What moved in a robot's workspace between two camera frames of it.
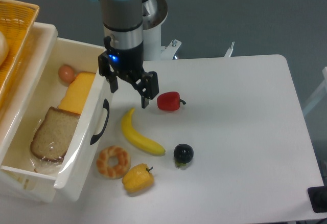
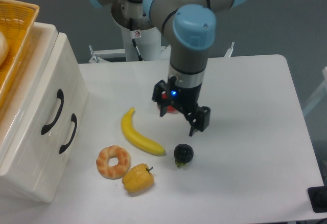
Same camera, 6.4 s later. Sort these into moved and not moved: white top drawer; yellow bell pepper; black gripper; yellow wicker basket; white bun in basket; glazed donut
Moved: white top drawer; black gripper
Not moved: glazed donut; white bun in basket; yellow wicker basket; yellow bell pepper
